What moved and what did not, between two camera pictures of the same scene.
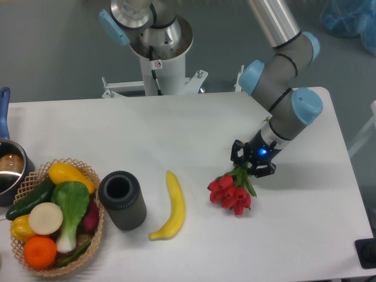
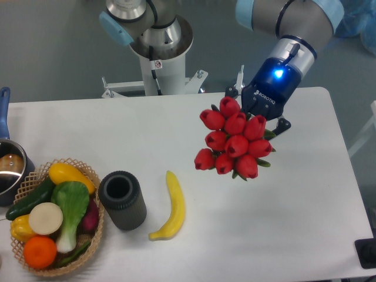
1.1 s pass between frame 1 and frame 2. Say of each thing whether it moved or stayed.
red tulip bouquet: moved
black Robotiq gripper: moved
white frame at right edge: stayed
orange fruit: stayed
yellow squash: stayed
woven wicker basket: stayed
